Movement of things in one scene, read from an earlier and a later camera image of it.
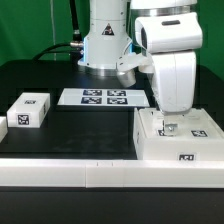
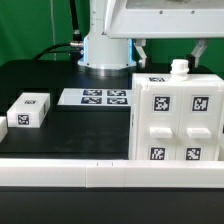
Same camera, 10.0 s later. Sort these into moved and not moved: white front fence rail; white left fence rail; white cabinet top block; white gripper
Moved: white gripper
Not moved: white front fence rail; white cabinet top block; white left fence rail
